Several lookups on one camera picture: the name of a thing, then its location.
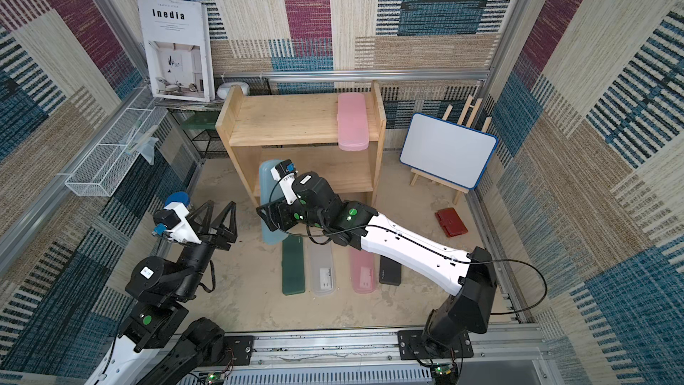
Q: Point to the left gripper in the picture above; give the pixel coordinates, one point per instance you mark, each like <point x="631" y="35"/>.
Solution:
<point x="221" y="237"/>

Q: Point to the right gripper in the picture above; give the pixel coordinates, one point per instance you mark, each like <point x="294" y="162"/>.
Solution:
<point x="276" y="214"/>

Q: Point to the light blue pencil case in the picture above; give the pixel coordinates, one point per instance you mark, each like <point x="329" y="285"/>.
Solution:
<point x="269" y="191"/>

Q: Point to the dark green pencil case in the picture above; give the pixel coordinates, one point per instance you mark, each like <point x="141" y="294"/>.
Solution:
<point x="293" y="266"/>

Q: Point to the clear frosted pencil case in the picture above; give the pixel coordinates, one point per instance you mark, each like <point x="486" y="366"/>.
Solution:
<point x="322" y="272"/>

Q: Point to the translucent pink pencil case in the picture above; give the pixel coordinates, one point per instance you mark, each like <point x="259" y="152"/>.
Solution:
<point x="362" y="271"/>

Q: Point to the black pencil case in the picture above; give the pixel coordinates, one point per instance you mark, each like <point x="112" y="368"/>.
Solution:
<point x="390" y="271"/>

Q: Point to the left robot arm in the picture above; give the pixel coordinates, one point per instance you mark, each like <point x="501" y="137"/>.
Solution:
<point x="155" y="310"/>

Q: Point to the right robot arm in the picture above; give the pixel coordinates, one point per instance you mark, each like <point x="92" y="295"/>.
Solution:
<point x="308" y="201"/>

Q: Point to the wooden two-tier shelf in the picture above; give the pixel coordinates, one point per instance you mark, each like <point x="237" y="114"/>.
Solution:
<point x="302" y="128"/>

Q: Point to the pink opaque pencil case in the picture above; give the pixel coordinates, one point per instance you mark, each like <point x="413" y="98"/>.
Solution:
<point x="353" y="127"/>

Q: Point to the blue-lidded clear jar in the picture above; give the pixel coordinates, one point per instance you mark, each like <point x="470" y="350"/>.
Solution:
<point x="181" y="197"/>

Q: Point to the green tray on stand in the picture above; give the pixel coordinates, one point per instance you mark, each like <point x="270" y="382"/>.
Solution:
<point x="201" y="121"/>

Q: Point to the red wallet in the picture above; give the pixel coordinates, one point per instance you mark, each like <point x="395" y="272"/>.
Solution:
<point x="450" y="222"/>

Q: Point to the Inedia magazine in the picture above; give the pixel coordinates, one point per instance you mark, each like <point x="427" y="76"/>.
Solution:
<point x="177" y="48"/>

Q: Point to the blue-framed whiteboard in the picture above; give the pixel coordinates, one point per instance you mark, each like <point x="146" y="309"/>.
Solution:
<point x="445" y="150"/>

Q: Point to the small wooden easel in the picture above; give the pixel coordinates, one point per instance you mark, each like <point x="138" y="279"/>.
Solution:
<point x="467" y="118"/>

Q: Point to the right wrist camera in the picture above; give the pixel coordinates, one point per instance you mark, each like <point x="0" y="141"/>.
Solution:
<point x="285" y="174"/>

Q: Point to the white wire basket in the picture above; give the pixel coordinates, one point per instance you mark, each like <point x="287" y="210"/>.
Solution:
<point x="130" y="136"/>

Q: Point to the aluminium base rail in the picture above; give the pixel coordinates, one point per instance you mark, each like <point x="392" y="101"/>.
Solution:
<point x="506" y="354"/>

